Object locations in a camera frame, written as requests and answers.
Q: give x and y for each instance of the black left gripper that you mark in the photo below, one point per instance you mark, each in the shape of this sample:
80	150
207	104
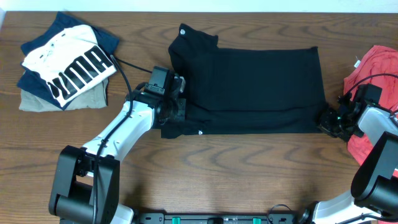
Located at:
181	109

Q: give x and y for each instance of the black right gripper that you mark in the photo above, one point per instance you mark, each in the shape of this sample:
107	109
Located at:
328	119

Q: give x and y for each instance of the black polo shirt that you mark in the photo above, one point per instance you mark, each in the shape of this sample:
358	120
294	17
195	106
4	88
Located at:
236	91

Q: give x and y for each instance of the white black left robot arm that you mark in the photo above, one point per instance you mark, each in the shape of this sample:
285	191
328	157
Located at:
86	182

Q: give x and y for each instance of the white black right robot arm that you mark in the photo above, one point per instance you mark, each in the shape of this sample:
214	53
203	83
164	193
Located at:
373	194

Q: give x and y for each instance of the red t-shirt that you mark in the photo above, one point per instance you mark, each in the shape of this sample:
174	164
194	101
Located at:
378	60

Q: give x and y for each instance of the white shirt black letters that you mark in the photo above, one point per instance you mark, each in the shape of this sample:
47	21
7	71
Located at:
70	63

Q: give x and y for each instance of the navy blue folded garment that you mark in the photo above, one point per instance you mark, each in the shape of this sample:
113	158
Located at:
31	82

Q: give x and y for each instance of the grey beige folded garment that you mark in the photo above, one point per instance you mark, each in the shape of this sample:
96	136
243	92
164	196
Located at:
94	98

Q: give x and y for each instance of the black base rail green tabs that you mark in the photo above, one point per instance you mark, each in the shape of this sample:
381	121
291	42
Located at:
160	218

